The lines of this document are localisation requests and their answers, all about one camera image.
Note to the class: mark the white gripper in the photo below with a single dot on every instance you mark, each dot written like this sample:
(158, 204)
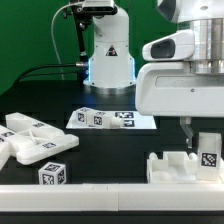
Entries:
(169, 89)

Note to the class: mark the white chair seat block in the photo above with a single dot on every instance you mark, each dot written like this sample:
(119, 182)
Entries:
(176, 168)

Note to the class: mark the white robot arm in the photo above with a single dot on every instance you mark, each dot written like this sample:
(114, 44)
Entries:
(206, 19)

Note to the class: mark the white base tag sheet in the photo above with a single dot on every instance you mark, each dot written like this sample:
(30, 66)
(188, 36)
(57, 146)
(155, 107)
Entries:
(132, 120)

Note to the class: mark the small white tagged cube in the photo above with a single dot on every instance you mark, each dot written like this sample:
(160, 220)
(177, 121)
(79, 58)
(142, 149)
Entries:
(52, 174)

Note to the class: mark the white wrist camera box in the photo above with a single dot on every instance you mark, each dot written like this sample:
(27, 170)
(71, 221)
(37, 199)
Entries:
(174, 47)

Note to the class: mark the white front fence rail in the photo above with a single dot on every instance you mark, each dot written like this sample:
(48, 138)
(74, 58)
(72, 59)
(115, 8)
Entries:
(112, 197)

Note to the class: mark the black camera stand pole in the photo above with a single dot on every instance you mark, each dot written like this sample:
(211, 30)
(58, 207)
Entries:
(82, 21)

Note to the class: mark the overhead camera on stand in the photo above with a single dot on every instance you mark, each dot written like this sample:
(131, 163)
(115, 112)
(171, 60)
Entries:
(95, 7)

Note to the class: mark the white chair back frame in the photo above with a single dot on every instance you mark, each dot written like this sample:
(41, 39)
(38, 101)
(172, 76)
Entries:
(30, 140)

